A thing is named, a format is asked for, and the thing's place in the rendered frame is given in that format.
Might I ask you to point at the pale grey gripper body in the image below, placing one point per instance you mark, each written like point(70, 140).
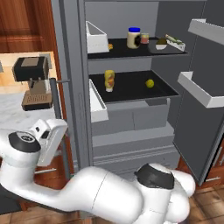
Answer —
point(54, 140)

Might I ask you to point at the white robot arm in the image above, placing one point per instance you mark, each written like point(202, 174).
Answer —
point(96, 192)

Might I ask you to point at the white door bin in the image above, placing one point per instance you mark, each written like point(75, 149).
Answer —
point(201, 93)
point(97, 109)
point(205, 29)
point(97, 42)

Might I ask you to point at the grey fridge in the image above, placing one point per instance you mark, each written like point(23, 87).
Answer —
point(125, 145)

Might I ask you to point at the grey fridge drawer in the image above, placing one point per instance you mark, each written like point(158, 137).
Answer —
point(131, 118)

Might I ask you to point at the black fridge shelf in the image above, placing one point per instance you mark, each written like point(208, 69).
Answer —
point(122, 51)
point(131, 87)

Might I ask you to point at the grey fridge door, two bins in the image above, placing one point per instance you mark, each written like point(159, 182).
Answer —
point(201, 137)

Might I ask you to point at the brown wooden base cupboard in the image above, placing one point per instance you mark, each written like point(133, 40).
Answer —
point(51, 175)

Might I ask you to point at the black and tan coffee machine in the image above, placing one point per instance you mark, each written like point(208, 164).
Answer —
point(33, 84)

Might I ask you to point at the yellow squeeze bottle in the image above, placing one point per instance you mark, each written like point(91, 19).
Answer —
point(109, 80)

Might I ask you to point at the small orange food item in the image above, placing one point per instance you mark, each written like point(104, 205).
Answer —
point(110, 46)

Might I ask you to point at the yellow lemon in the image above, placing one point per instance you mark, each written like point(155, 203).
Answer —
point(150, 83)

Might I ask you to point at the white jar with blue lid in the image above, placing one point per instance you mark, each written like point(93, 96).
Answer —
point(133, 39)

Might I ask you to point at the small pink jar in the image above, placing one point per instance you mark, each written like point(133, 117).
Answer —
point(145, 38)

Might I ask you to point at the white bowl with dark food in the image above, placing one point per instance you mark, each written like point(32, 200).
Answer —
point(161, 45)

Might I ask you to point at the brown wooden wall cupboard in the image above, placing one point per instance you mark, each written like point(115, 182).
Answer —
point(23, 23)

